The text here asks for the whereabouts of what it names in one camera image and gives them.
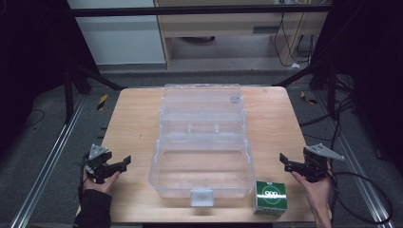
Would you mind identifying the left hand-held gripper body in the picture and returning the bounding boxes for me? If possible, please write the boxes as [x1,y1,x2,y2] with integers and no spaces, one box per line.
[82,143,114,185]

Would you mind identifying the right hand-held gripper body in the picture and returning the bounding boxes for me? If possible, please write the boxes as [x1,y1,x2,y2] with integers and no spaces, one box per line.
[302,142,346,183]

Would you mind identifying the person's left hand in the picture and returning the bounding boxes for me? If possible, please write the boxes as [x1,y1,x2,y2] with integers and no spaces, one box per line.
[82,167,122,195]

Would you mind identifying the person's right hand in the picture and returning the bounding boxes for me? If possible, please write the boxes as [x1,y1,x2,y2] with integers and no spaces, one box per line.
[290,170,334,219]

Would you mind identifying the green and white carton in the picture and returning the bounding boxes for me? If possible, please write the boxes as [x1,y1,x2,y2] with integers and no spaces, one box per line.
[252,180,289,218]

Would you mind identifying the yellow and black tape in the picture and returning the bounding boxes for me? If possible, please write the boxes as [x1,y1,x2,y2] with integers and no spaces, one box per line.
[96,93,109,111]
[299,90,318,105]

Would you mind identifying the black metal stand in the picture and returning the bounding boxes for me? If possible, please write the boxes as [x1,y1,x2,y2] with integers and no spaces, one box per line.
[62,62,128,125]
[272,58,338,122]

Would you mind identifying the clear plastic storage box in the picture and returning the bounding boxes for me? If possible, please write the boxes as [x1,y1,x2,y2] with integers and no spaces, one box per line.
[148,83,257,208]

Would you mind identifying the white cabinet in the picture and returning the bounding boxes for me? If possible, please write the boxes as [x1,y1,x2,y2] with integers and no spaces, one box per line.
[67,0,166,67]

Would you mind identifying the light wooden desk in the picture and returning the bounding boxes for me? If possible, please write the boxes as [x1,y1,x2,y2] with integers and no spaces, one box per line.
[153,0,332,69]

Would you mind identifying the black horizontal bar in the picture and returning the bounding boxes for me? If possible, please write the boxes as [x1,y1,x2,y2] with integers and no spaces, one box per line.
[67,5,333,18]

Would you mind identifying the aluminium floor rail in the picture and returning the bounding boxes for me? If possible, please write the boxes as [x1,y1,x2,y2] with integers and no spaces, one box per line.
[315,91,396,228]
[10,94,87,228]

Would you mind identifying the black floor cables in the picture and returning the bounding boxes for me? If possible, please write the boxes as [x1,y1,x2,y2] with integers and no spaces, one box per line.
[298,75,359,150]

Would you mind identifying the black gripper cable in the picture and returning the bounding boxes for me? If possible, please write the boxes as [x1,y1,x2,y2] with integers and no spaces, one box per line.
[328,170,394,225]

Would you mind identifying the thin black floor cable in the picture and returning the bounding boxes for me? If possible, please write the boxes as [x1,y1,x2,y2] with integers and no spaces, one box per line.
[21,108,47,129]

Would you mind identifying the black hanging cables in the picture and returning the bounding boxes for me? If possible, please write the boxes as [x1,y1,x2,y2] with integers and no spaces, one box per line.
[273,12,318,68]

